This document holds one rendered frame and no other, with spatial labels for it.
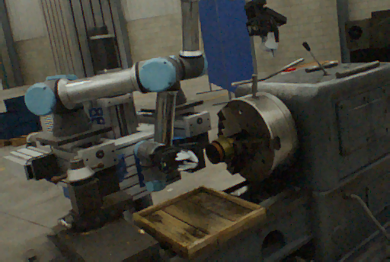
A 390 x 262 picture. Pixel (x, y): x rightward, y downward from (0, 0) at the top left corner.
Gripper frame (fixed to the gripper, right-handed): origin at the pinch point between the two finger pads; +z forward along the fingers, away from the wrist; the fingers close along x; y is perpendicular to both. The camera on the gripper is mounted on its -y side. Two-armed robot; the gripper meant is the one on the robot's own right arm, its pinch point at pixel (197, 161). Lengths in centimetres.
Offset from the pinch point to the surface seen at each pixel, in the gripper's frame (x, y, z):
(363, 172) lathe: -24, -63, 18
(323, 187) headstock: -20.7, -38.9, 17.5
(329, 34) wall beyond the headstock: -16, -896, -635
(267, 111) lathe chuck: 10.5, -26.1, 8.1
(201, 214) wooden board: -19.5, 0.2, -3.4
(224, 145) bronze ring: 1.8, -11.2, 0.3
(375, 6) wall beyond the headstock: 44, -932, -500
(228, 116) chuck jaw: 9.2, -20.5, -6.9
